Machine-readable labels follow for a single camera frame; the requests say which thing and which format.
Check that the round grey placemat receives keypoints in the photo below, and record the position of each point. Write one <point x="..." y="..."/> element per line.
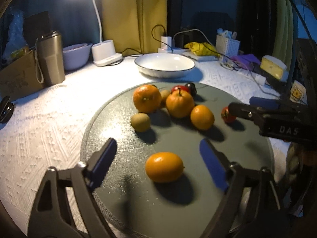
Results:
<point x="139" y="207"/>

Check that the yellow duck bag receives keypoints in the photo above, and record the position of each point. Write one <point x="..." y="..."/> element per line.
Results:
<point x="202" y="49"/>

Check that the steel tumbler cup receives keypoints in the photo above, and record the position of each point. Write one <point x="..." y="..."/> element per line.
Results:
<point x="50" y="56"/>

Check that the brown longan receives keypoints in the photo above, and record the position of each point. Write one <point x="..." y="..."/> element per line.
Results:
<point x="164" y="96"/>

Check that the oval orange kumquat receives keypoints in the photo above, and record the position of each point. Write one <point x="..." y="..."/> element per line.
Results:
<point x="164" y="167"/>

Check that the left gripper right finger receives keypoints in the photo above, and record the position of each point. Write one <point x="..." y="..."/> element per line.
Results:
<point x="262" y="206"/>

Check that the orange mandarin with stem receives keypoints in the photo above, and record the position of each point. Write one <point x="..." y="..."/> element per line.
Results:
<point x="179" y="103"/>

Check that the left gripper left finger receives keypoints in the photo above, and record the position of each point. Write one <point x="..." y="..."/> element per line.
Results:
<point x="51" y="215"/>

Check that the white power strip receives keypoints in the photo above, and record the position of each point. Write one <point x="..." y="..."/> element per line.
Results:
<point x="174" y="50"/>

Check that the white desk lamp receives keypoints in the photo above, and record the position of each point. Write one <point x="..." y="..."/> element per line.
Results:
<point x="104" y="52"/>

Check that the yellow curtain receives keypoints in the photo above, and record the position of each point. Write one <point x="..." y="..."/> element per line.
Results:
<point x="129" y="24"/>

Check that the orange mandarin without stem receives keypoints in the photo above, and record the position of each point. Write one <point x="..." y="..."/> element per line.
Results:
<point x="147" y="98"/>

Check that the white ceramic plate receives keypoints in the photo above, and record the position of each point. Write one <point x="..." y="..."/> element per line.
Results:
<point x="164" y="65"/>

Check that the round orange kumquat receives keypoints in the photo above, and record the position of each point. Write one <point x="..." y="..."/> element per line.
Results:
<point x="202" y="117"/>

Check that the green-brown longan front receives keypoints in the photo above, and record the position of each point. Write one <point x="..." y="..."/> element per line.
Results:
<point x="140" y="122"/>

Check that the lavender bowl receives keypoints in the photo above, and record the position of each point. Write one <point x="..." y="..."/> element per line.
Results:
<point x="76" y="56"/>

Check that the white charger plug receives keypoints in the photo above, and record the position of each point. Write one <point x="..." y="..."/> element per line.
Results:
<point x="166" y="42"/>

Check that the small red cherry tomato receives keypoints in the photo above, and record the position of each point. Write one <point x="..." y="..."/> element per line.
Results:
<point x="226" y="116"/>

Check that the dark purple cherry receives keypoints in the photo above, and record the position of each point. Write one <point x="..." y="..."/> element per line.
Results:
<point x="192" y="89"/>

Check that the large red tomato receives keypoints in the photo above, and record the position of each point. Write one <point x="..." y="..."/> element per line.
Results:
<point x="180" y="87"/>

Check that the white perforated basket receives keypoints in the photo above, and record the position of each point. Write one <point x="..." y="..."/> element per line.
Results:
<point x="226" y="46"/>

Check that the yellow sponge block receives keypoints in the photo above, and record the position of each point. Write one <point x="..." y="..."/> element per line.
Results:
<point x="274" y="67"/>

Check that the purple cloth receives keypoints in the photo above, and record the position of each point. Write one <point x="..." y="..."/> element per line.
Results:
<point x="247" y="61"/>

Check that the plastic bag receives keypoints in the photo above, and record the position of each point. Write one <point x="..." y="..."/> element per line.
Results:
<point x="16" y="45"/>

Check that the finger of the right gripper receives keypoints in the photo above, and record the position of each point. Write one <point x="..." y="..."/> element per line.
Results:
<point x="264" y="103"/>
<point x="248" y="112"/>

